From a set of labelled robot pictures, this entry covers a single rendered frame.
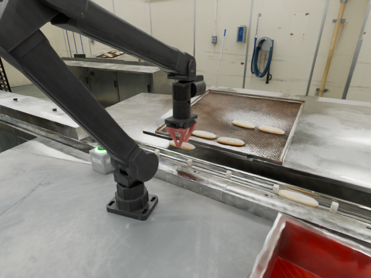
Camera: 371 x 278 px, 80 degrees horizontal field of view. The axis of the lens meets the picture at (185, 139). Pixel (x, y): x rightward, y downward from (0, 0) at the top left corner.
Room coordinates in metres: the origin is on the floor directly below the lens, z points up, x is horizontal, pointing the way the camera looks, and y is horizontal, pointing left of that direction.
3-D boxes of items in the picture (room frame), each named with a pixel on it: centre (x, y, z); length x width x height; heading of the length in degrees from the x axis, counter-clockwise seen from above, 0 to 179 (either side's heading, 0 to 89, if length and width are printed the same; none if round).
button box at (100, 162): (0.69, 0.28, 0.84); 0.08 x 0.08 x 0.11; 58
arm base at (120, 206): (0.49, 0.15, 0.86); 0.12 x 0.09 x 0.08; 72
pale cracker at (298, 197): (0.48, -0.30, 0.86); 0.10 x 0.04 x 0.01; 58
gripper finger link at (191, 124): (0.68, 0.01, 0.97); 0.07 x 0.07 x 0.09; 58
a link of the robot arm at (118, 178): (0.51, 0.14, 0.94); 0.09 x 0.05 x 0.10; 144
